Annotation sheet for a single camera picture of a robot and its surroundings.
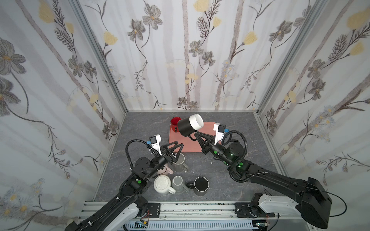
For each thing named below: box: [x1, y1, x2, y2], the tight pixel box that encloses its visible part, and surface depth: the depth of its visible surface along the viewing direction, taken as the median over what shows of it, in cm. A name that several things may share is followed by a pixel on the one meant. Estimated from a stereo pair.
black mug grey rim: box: [186, 176, 210, 197], surface depth 76 cm
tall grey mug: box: [172, 153, 189, 173], surface depth 84 cm
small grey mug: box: [171, 175, 189, 193], surface depth 77 cm
